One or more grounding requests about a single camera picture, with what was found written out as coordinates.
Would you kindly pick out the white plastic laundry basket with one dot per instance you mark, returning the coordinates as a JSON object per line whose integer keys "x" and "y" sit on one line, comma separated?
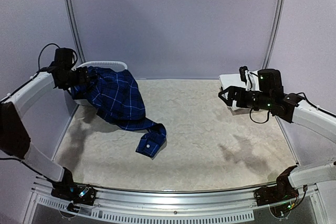
{"x": 116, "y": 66}

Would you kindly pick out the aluminium front rail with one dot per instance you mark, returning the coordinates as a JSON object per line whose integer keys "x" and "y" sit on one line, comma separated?
{"x": 113, "y": 205}

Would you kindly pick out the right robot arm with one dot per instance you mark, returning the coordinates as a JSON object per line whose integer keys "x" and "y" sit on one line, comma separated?
{"x": 321, "y": 122}

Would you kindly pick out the left corner wall post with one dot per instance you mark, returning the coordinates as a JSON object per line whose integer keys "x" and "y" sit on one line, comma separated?
{"x": 74, "y": 30}

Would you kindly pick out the white t-shirt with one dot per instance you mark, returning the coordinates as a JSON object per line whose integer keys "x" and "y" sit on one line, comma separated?
{"x": 227, "y": 80}

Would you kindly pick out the blue plaid shirt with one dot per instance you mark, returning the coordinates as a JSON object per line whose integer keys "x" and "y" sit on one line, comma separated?
{"x": 118, "y": 101}

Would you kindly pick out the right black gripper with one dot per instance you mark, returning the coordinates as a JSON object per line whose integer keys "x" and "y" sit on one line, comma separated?
{"x": 234, "y": 95}

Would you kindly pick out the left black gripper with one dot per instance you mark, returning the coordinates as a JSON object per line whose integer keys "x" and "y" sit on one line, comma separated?
{"x": 83, "y": 77}

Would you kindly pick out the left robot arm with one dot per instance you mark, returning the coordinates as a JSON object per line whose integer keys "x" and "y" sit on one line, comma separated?
{"x": 15, "y": 139}

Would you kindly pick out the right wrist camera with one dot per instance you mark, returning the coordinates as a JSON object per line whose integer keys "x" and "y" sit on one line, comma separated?
{"x": 247, "y": 77}

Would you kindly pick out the corner wall post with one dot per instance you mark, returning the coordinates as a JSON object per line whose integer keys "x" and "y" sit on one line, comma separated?
{"x": 74, "y": 30}
{"x": 274, "y": 32}

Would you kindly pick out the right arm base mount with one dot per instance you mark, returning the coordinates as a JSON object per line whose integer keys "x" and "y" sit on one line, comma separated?
{"x": 282, "y": 198}

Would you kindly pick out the right corner wall post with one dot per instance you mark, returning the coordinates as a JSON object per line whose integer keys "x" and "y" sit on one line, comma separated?
{"x": 274, "y": 32}

